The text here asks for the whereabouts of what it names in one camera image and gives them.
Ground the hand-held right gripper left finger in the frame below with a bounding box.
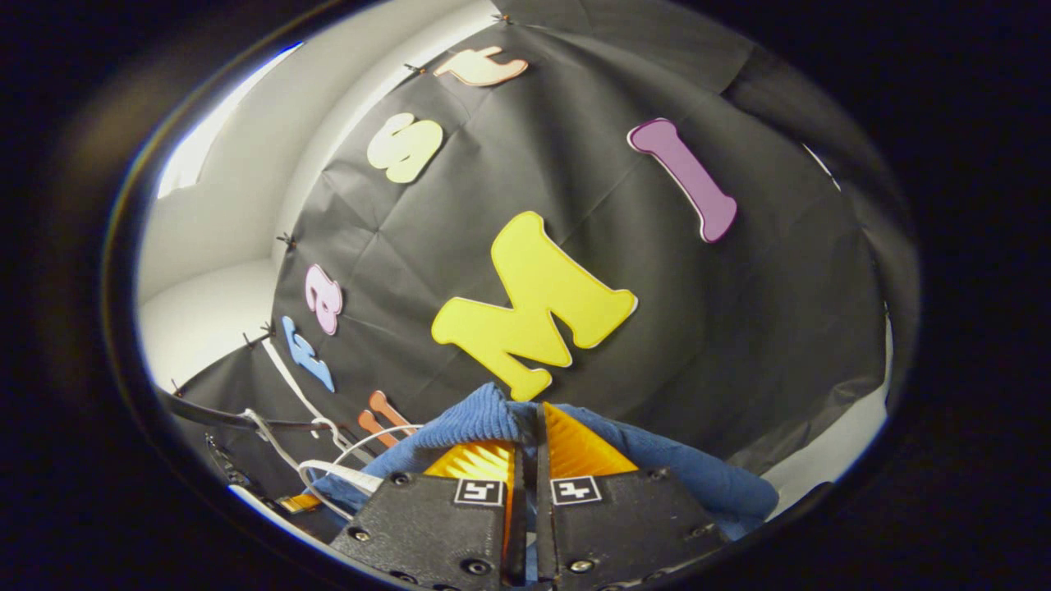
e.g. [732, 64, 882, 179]
[333, 439, 526, 589]

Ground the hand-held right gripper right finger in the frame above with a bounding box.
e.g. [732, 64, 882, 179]
[534, 402, 727, 587]

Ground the blue shirt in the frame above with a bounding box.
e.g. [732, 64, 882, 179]
[312, 382, 779, 543]

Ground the white clothes hanger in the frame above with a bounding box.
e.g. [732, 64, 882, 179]
[242, 408, 350, 493]
[297, 423, 424, 520]

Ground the black clothes rack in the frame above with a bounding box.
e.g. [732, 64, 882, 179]
[156, 389, 333, 434]

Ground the black backdrop cloth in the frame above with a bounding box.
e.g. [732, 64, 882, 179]
[172, 0, 920, 514]

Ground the large ceiling light panel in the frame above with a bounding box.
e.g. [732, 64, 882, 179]
[156, 41, 305, 199]

